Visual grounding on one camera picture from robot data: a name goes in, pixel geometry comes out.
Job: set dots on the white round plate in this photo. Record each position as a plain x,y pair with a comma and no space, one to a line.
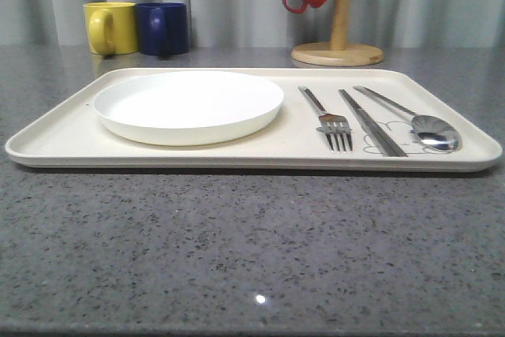
189,108

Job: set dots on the silver fork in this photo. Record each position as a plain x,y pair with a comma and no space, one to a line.
334,127

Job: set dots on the silver chopstick pair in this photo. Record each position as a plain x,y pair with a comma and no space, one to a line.
385,144

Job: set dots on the cream rabbit serving tray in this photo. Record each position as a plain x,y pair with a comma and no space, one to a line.
71,134

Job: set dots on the wooden mug tree stand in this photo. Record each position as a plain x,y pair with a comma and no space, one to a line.
338,51

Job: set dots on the dark blue mug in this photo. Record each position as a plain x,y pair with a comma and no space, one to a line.
162,28

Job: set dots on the yellow mug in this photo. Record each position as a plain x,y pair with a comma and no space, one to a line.
111,27

